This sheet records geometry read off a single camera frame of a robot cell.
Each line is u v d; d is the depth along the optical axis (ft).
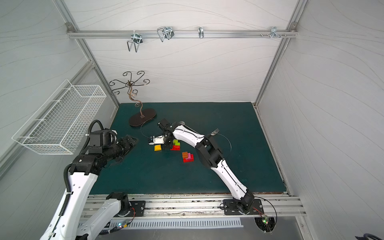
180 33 2.51
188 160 2.88
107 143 1.80
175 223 2.31
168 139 2.77
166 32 2.51
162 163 2.98
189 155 2.82
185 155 2.82
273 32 2.51
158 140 2.82
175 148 3.10
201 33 2.57
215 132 3.37
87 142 1.72
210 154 1.99
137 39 2.57
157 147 3.05
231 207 2.46
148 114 3.62
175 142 3.13
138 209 2.41
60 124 2.26
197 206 2.46
